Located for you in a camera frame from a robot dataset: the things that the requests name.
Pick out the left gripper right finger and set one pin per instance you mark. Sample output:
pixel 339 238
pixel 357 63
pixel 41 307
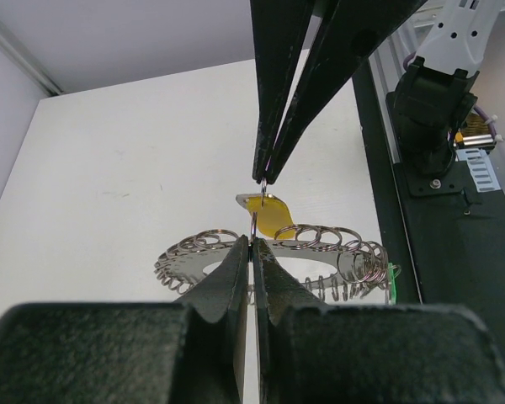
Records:
pixel 312 352

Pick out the left aluminium frame rail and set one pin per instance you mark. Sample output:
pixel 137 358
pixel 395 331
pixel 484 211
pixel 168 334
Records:
pixel 27 63

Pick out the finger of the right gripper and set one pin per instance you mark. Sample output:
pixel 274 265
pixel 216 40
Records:
pixel 340 38
pixel 279 30

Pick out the right white cable duct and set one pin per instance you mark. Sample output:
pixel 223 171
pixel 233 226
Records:
pixel 481 169

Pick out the green tag key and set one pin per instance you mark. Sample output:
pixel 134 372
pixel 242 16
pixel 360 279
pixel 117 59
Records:
pixel 393 271

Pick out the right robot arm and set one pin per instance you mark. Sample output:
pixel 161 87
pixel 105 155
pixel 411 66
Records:
pixel 433 97

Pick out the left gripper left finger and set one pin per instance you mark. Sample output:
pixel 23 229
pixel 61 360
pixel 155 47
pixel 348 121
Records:
pixel 190 350

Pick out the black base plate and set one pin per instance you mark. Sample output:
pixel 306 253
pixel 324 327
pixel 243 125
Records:
pixel 451 247

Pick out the yellow tag key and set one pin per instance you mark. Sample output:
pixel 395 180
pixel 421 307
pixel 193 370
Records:
pixel 273 215

